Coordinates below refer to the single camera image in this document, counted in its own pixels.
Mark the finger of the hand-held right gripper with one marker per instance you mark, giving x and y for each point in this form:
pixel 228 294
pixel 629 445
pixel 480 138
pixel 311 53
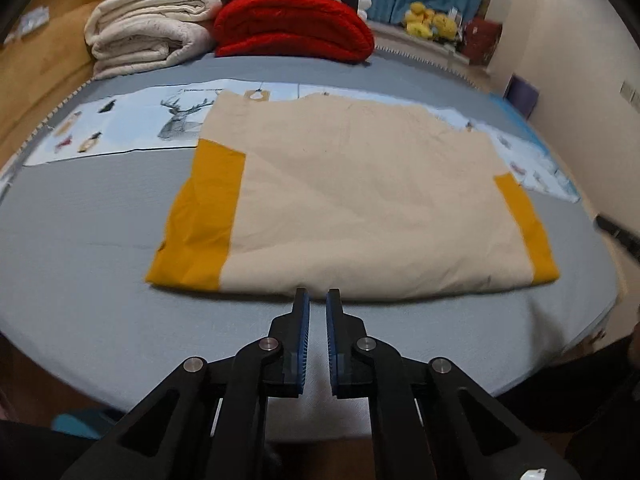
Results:
pixel 620 237

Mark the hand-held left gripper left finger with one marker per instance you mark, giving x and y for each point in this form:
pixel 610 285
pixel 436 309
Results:
pixel 300 350

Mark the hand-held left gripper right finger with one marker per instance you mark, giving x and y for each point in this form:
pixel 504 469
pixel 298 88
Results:
pixel 334 350

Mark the beige and yellow hooded jacket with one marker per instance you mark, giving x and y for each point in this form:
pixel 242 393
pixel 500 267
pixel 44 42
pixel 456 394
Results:
pixel 360 195

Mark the purple box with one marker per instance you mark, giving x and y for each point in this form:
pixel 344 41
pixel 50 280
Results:
pixel 522 96

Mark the person's dark clothing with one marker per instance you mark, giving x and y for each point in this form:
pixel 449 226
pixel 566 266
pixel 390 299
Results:
pixel 600 410

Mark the teal container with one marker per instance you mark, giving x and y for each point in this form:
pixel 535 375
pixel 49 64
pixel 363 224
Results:
pixel 85 424

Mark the maroon bag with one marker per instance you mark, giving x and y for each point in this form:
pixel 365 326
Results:
pixel 482 40

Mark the yellow plush toy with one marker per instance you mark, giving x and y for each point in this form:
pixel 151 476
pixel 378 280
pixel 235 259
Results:
pixel 445 26
pixel 419 30
pixel 419 11

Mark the white ledge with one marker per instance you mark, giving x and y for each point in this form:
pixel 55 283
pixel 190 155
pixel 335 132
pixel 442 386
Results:
pixel 420 45

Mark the red folded blanket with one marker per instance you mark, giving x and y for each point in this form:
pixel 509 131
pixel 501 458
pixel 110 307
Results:
pixel 295 25

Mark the white plush toy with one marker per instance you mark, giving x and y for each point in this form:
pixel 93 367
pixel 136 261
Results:
pixel 365 5

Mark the cream folded blanket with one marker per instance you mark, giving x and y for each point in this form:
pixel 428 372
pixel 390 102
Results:
pixel 145 35

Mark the white wall outlet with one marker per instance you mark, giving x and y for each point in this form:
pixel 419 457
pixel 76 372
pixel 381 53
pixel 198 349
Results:
pixel 629 93

